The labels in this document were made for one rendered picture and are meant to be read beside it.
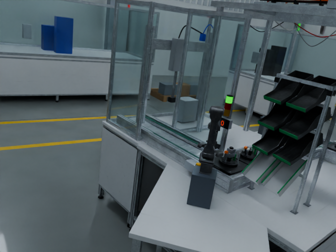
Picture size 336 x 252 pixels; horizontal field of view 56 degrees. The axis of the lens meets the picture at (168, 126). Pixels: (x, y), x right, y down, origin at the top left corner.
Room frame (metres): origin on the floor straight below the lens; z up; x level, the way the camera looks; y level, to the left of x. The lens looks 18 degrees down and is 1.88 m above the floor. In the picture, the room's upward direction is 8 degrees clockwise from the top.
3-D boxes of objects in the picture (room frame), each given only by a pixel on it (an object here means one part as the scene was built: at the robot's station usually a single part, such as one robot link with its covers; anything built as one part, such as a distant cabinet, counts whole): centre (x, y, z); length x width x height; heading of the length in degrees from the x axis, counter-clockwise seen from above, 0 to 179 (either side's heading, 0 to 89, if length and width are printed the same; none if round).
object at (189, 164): (2.01, -0.25, 0.93); 0.21 x 0.07 x 0.06; 43
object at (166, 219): (1.71, -0.31, 0.84); 0.90 x 0.70 x 0.03; 170
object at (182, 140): (2.33, -0.28, 0.91); 0.84 x 0.28 x 0.10; 43
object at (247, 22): (2.34, -0.45, 1.46); 0.03 x 0.03 x 1.00; 43
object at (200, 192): (1.71, -0.26, 0.96); 0.14 x 0.14 x 0.20; 80
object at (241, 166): (2.10, -0.47, 0.96); 0.24 x 0.24 x 0.02; 43
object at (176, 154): (2.19, -0.17, 0.91); 0.89 x 0.06 x 0.11; 43
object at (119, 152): (3.19, -0.07, 0.43); 1.39 x 0.63 x 0.86; 133
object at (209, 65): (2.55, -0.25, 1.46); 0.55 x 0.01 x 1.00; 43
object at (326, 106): (1.92, -0.80, 1.26); 0.36 x 0.21 x 0.80; 43
